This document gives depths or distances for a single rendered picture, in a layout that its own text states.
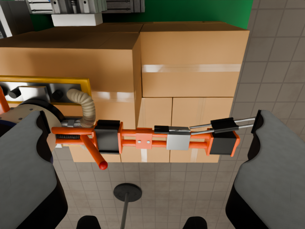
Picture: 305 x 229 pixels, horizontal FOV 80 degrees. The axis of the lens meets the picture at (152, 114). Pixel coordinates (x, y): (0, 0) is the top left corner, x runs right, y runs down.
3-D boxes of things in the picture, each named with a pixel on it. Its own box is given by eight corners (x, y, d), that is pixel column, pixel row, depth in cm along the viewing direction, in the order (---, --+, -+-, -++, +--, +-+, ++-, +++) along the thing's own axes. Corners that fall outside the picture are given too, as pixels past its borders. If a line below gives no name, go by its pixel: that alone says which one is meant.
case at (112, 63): (51, 97, 122) (10, 134, 88) (31, 31, 101) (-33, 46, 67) (141, 98, 121) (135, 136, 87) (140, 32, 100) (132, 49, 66)
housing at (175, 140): (165, 141, 62) (165, 150, 58) (166, 125, 58) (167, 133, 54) (186, 141, 62) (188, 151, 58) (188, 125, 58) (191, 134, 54)
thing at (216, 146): (203, 145, 62) (206, 156, 58) (207, 127, 58) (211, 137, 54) (228, 146, 62) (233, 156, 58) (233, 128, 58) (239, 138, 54)
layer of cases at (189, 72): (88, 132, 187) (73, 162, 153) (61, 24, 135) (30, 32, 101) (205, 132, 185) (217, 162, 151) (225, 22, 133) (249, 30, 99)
